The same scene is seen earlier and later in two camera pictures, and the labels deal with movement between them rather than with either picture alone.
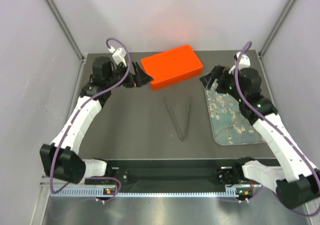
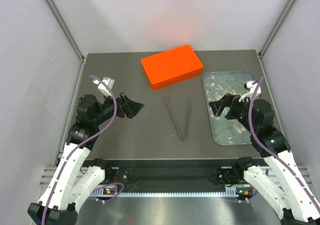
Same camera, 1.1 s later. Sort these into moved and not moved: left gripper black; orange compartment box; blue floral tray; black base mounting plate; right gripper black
Moved: right gripper black; left gripper black
Not moved: blue floral tray; orange compartment box; black base mounting plate
